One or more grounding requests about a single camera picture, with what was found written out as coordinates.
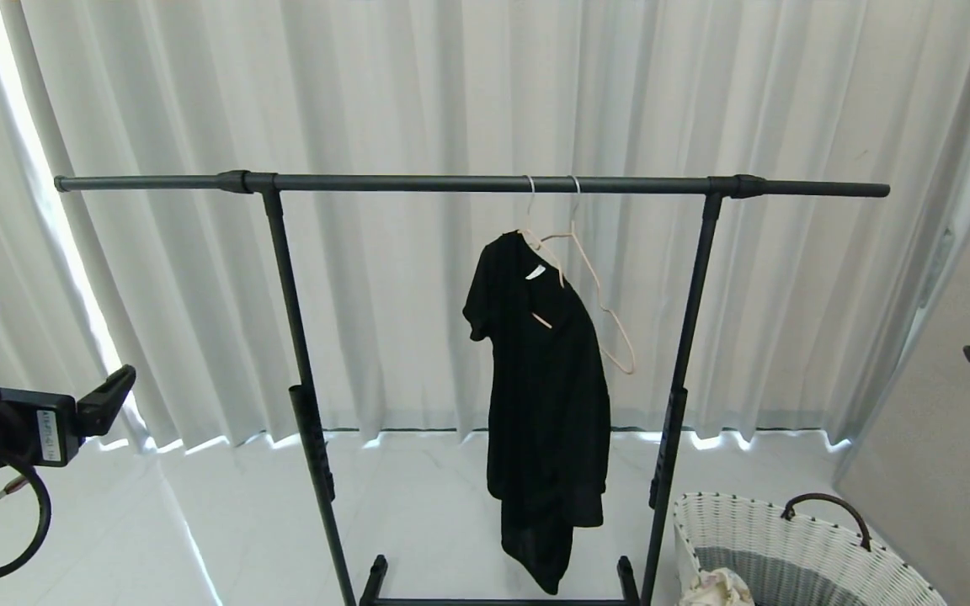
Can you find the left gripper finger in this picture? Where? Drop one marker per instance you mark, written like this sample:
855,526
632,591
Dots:
106,404

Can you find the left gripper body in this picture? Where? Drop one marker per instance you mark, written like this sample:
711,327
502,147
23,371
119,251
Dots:
22,425

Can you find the cream printed garment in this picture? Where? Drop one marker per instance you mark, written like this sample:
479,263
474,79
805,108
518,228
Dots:
716,589

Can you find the black t-shirt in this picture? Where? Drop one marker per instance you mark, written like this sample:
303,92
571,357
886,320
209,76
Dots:
544,404

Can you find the pink clothes hanger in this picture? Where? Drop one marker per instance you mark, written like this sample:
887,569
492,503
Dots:
576,202
530,198

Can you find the white laundry basket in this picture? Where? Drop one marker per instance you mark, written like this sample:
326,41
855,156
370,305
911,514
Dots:
754,530

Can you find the black clothes rack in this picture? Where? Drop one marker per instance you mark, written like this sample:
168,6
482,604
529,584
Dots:
451,183

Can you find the white curtain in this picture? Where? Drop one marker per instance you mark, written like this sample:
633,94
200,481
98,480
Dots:
451,84

